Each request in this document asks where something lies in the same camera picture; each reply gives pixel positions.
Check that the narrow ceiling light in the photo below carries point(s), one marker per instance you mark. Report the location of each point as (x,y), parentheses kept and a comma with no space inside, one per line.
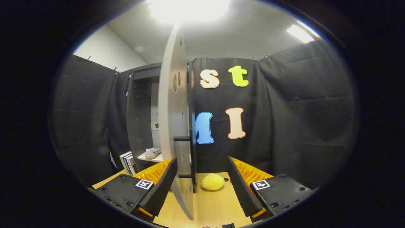
(300,33)

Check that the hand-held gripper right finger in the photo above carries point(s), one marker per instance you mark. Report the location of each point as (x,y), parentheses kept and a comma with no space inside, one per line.
(240,190)

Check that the yellow bun-shaped toy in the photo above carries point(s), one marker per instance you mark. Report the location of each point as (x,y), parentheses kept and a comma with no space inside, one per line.
(212,182)

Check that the dark grey shoe cabinet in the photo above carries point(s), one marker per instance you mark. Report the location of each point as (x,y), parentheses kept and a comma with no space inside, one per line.
(139,126)

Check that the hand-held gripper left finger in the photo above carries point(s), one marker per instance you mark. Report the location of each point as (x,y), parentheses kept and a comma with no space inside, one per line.
(164,186)

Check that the white canvas shoe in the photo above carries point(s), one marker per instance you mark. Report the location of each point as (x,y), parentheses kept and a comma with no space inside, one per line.
(152,153)

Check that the white spine book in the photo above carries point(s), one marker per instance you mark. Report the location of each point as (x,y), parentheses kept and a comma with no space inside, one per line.
(133,163)

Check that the green spine book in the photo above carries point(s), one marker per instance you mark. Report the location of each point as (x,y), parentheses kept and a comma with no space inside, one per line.
(123,163)

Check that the large ceiling light panel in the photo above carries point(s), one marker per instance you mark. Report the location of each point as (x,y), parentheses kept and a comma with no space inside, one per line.
(190,9)

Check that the dark blue spine book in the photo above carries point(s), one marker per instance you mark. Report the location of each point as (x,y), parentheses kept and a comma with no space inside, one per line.
(128,165)

